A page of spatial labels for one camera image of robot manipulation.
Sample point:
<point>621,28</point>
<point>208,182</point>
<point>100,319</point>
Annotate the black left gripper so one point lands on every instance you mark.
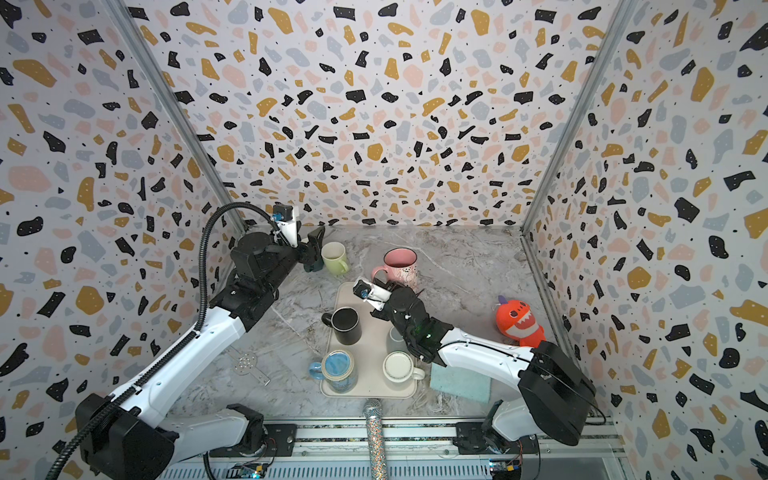
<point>312,251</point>

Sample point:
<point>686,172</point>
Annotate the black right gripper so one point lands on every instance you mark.
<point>399,298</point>

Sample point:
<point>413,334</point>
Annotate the light green mug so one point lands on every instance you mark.
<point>334,257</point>

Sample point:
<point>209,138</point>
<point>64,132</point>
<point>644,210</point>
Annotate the pink ghost mug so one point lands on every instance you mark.
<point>399,265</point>

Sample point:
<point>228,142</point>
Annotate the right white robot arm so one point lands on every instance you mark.
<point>555,396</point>

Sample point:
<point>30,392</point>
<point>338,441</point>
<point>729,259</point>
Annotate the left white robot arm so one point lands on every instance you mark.
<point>129,434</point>

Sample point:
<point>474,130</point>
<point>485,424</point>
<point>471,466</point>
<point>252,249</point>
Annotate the grey mug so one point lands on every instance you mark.
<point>395,342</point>

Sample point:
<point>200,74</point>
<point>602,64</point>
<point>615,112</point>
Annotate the white mug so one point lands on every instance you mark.
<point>399,369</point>

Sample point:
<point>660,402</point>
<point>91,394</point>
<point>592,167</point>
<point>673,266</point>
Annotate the black mug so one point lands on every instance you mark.
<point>345,323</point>

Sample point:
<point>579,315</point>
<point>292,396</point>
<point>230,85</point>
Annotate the blue glazed mug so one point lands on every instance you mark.
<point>337,369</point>

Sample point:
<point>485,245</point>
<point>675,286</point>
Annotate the beige plastic tray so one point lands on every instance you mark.
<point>368,353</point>

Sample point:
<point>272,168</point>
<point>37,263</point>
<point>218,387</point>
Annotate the teal cloth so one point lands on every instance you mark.
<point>461,383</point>

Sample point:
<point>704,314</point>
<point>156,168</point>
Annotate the glittery tube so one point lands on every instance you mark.
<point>372,411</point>

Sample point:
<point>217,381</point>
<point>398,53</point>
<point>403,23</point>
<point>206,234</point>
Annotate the red plush monster toy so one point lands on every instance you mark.
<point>515,319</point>

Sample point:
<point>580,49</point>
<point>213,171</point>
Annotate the clear plastic slotted spatula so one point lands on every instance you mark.
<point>245,364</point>

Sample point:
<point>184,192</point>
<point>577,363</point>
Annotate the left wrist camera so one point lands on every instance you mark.
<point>286,223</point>

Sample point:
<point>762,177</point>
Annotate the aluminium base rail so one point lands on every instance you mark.
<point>409,448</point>

